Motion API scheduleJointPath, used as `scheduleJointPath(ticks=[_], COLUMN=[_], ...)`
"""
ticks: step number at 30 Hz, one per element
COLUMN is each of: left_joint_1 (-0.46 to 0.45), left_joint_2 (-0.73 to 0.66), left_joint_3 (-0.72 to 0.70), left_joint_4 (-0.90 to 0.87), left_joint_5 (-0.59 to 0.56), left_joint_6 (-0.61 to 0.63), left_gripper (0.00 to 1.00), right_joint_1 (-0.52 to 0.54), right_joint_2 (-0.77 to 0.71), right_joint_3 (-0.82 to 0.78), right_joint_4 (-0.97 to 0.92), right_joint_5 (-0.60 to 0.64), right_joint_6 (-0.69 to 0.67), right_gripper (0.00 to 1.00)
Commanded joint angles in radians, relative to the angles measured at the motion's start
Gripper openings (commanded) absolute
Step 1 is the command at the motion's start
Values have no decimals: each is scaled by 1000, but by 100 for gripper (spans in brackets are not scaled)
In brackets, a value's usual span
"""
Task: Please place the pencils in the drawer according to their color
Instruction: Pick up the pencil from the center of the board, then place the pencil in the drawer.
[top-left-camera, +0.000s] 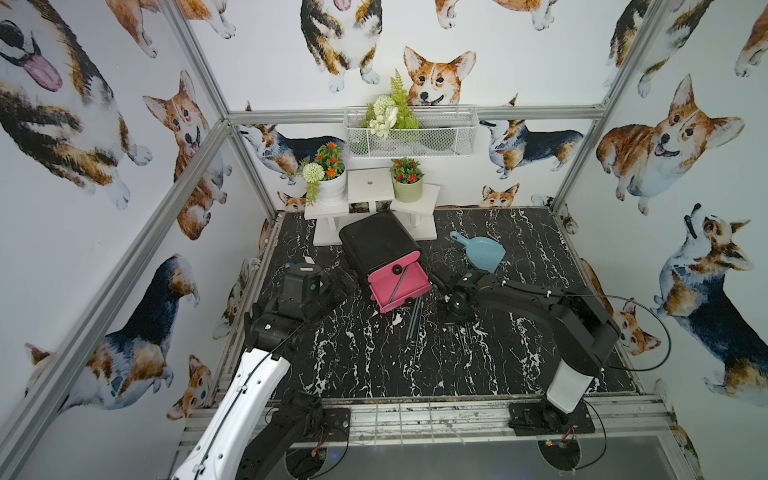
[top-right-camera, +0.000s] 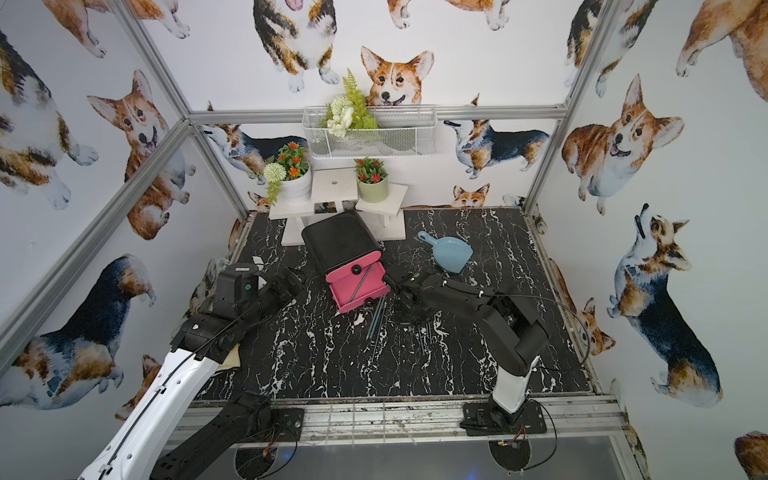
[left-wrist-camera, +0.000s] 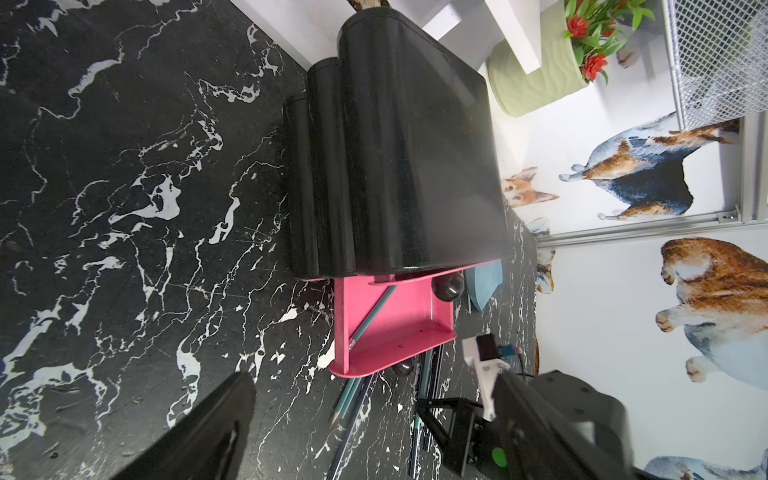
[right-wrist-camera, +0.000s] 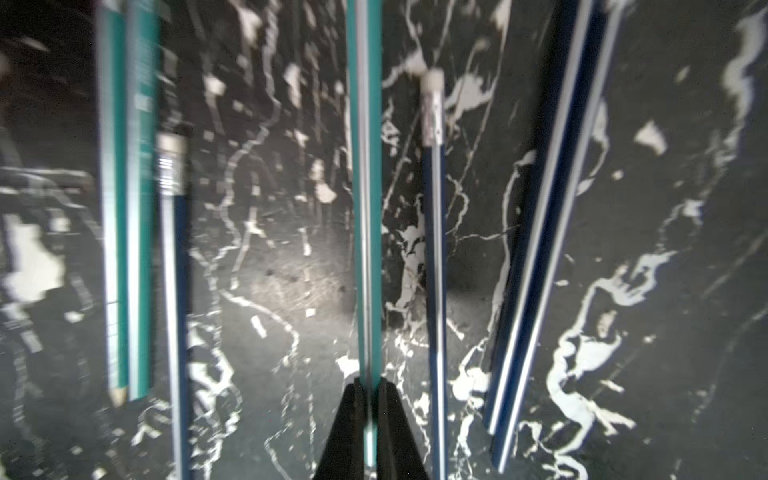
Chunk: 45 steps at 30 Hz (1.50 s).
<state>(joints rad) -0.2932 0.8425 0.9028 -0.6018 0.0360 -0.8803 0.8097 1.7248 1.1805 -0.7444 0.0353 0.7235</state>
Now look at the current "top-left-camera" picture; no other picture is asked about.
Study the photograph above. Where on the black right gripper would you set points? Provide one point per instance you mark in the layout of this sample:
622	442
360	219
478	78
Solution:
449	320

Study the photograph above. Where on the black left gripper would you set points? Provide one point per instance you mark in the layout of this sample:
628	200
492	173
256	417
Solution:
339	285

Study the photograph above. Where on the pink drawer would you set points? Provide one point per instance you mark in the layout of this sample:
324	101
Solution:
383	281

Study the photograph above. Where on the black drawer cabinet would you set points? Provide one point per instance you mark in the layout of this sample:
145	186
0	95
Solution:
378	245

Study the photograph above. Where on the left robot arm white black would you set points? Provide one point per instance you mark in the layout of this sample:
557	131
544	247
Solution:
231	446

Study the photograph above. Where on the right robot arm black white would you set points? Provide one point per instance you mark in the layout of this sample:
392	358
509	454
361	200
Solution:
584	332

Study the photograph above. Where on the teal plastic dustpan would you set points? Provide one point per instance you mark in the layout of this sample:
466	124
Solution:
482	252

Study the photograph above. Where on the white pot orange flowers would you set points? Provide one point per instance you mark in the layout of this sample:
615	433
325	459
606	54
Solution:
325	174

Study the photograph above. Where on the white stepped display stand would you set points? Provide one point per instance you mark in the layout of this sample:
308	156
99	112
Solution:
360	193

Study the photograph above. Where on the green pot red flowers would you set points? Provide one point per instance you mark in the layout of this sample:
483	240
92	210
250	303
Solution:
407	179

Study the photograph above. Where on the green white artificial fern flowers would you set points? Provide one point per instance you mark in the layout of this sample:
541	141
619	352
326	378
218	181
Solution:
390	112

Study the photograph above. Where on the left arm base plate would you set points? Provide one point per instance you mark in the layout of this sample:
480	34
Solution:
322	426

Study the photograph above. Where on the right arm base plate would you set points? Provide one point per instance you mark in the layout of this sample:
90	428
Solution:
541	418

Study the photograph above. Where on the white wire basket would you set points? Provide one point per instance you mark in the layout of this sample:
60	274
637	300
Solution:
441	132

